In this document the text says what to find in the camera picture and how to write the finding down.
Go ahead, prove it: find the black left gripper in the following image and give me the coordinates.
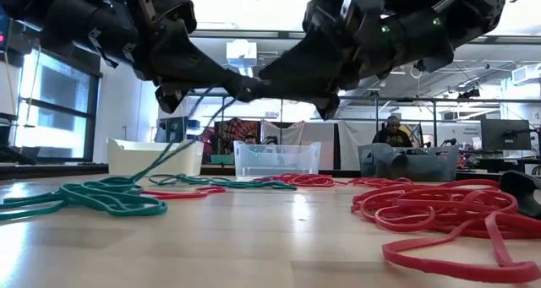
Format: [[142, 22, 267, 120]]
[[86, 0, 265, 115]]

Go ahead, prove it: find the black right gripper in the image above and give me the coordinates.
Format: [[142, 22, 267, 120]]
[[257, 0, 456, 122]]

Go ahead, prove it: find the single teal rubber band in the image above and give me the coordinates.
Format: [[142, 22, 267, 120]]
[[129, 86, 238, 183]]

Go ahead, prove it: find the single red rubber band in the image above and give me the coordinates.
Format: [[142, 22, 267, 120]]
[[140, 185, 227, 201]]

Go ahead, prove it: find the wide black rubber band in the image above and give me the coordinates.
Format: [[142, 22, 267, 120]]
[[500, 169, 541, 220]]

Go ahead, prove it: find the red rubber band pile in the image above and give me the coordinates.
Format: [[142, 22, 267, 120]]
[[350, 177, 541, 285], [252, 172, 348, 188], [347, 176, 415, 187]]

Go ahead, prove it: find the white ceiling unit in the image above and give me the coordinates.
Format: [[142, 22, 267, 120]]
[[225, 39, 258, 68]]

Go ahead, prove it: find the white hanging sheet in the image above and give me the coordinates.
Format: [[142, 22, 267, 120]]
[[337, 121, 379, 146], [260, 119, 306, 146]]

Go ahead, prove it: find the blue machine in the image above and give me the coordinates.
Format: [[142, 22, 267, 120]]
[[156, 116, 203, 144]]

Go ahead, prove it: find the clear plastic basket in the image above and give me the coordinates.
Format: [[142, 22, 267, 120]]
[[232, 140, 322, 179]]

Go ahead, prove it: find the white plastic basket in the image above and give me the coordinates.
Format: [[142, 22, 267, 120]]
[[107, 137, 205, 177]]

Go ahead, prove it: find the black framed window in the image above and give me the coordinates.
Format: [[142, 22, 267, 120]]
[[14, 46, 101, 162]]

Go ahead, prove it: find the grey plastic basket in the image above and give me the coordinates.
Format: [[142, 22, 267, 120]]
[[358, 142, 461, 182]]

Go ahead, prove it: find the black metal railing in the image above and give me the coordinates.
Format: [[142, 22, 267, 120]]
[[337, 95, 541, 171]]

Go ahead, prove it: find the black background monitor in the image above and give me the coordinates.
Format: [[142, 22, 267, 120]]
[[480, 118, 533, 151]]

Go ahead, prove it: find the colourful wall tapestry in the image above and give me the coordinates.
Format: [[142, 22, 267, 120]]
[[212, 117, 262, 154]]

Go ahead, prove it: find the yellow cable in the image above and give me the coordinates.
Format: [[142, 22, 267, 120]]
[[23, 46, 42, 127]]

